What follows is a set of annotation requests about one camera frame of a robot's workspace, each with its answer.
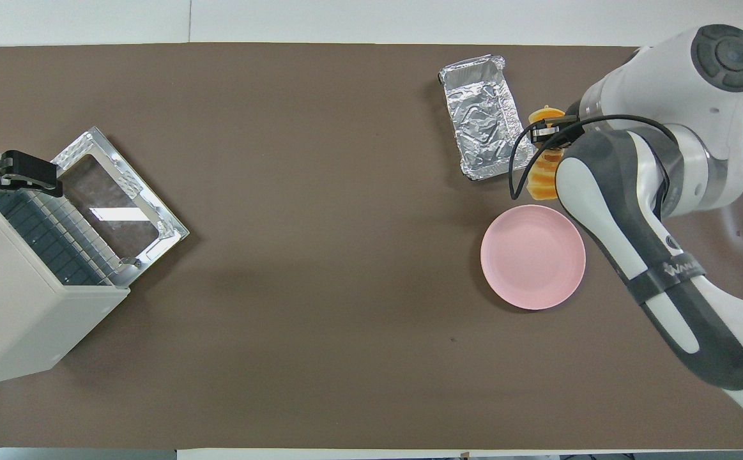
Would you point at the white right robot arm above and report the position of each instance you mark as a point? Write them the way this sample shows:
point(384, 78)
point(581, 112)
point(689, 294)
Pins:
point(665, 83)

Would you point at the aluminium foil tray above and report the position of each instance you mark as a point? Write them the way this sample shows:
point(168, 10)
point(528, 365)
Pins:
point(483, 115)

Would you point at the metal oven rack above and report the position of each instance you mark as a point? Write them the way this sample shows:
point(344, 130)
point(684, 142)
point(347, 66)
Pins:
point(52, 239)

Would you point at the orange spiral bread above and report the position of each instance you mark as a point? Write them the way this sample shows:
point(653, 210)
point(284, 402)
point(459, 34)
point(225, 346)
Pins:
point(543, 179)

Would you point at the brown paper table mat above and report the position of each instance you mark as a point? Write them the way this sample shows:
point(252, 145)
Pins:
point(282, 255)

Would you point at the glass oven door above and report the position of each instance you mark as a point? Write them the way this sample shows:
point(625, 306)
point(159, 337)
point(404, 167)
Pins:
point(115, 204)

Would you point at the white toaster oven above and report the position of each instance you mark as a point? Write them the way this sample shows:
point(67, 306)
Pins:
point(13, 319)

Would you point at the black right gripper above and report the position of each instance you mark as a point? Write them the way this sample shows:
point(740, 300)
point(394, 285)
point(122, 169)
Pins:
point(556, 131)

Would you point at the pink round plate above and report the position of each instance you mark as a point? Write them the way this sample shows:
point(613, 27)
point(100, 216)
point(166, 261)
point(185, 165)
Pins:
point(531, 262)

